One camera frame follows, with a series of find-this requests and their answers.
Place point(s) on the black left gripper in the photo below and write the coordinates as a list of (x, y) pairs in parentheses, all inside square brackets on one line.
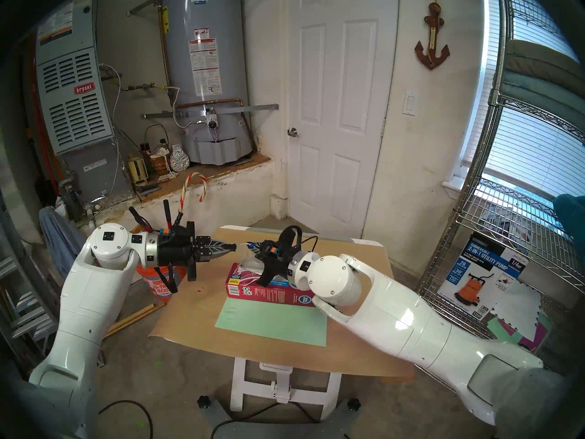
[(176, 248)]

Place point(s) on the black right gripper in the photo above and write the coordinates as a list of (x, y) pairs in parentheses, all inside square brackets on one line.
[(281, 259)]

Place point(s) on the clear ziplock bag blue slider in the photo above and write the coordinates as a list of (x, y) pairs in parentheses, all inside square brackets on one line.
[(249, 264)]

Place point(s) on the red freezer bag box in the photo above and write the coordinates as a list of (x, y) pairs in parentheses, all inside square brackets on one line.
[(256, 296)]

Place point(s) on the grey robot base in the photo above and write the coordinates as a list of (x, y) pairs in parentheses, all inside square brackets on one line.
[(274, 426)]

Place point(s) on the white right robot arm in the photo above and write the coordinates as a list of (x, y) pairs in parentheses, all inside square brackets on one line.
[(402, 319)]

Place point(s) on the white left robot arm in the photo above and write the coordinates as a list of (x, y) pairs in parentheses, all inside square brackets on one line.
[(87, 287)]

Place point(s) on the striped candy cane decoration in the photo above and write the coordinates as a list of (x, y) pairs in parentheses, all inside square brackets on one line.
[(204, 182)]

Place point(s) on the brown board table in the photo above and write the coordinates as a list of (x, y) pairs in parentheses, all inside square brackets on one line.
[(192, 314)]

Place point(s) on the orange plastic bucket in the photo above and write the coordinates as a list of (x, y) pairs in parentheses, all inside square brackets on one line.
[(155, 287)]

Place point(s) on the pale green paper sheet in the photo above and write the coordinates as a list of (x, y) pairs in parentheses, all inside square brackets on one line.
[(269, 326)]

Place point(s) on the foil wrapped object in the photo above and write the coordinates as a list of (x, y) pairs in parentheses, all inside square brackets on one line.
[(179, 159)]

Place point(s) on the wooden plank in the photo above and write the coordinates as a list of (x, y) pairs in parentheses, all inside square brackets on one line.
[(137, 318)]

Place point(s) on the white panel door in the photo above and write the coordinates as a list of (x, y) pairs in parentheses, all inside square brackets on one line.
[(340, 145)]

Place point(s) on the black base knob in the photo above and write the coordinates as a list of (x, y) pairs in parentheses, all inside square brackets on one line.
[(204, 402), (354, 404)]

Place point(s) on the blue hanging cloth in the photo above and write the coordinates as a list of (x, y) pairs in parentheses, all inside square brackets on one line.
[(59, 241)]

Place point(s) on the grey water heater tank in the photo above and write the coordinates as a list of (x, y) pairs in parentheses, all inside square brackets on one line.
[(228, 54)]

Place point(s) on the grey Bryant furnace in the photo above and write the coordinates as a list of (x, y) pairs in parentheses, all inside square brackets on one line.
[(75, 109)]

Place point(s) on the aluminium ladder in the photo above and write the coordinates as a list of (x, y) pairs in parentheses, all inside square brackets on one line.
[(23, 314)]

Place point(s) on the utility pump cardboard box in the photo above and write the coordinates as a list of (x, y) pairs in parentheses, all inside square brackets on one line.
[(484, 269)]

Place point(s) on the coloured paper stack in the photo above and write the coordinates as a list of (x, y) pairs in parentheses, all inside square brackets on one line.
[(502, 333)]

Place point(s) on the white jagged paper sheet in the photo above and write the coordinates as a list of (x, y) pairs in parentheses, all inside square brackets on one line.
[(516, 310)]

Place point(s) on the white window blinds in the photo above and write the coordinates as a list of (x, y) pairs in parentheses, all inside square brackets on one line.
[(539, 154)]

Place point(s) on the turquoise pillow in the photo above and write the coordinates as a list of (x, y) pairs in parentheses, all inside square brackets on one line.
[(571, 216)]

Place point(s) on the pale green seat cushion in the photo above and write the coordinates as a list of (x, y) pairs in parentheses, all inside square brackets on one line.
[(534, 97)]

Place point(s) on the grey brown seat cushion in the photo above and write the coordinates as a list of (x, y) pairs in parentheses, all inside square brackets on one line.
[(544, 58)]

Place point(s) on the white table frame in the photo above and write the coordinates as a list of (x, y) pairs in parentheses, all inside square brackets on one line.
[(283, 383)]

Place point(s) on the white light switch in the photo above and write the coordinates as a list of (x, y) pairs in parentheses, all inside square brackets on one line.
[(410, 103)]

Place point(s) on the wooden anchor wall decoration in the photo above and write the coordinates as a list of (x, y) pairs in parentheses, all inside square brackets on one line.
[(432, 26)]

